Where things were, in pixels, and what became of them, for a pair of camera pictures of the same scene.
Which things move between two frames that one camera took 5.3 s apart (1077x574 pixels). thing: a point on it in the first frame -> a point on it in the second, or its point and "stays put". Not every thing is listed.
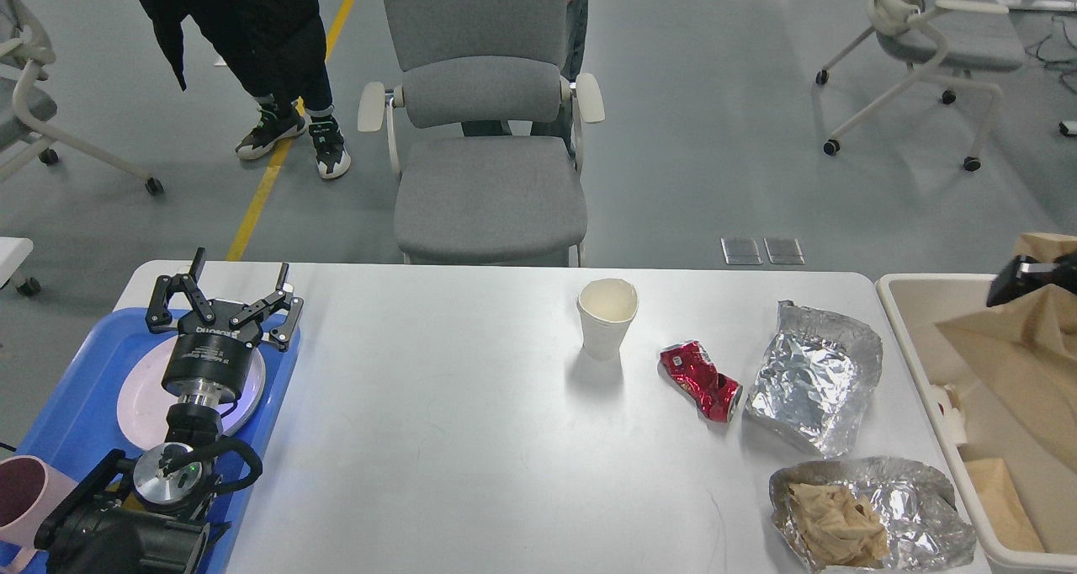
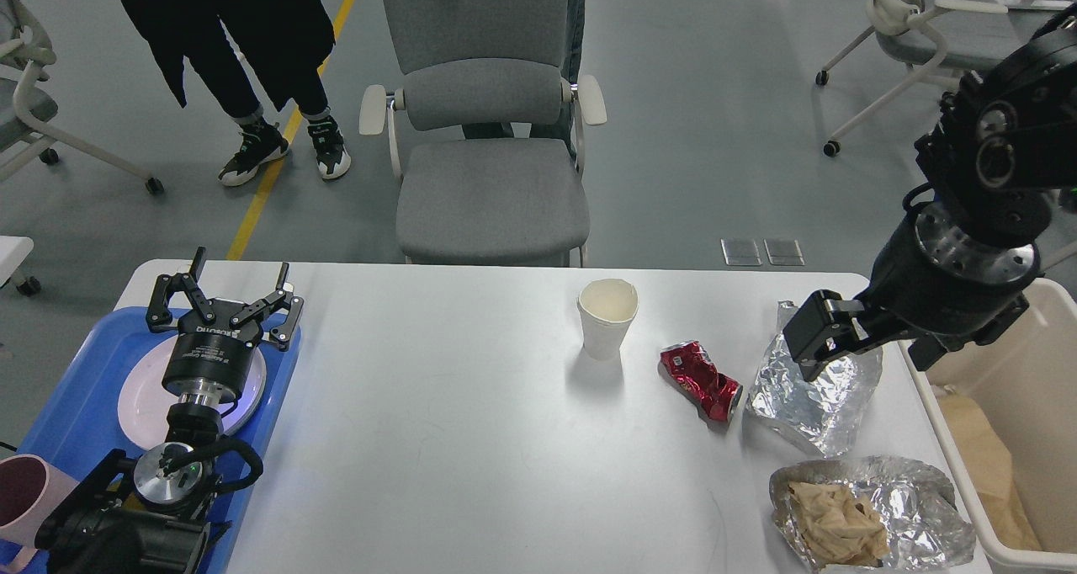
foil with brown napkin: [871, 515] stays put
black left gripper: [208, 344] stays put
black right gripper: [1024, 273] -> [933, 286]
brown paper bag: [1037, 329] -> [984, 465]
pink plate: [142, 401] stays put
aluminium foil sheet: [816, 374] stays put
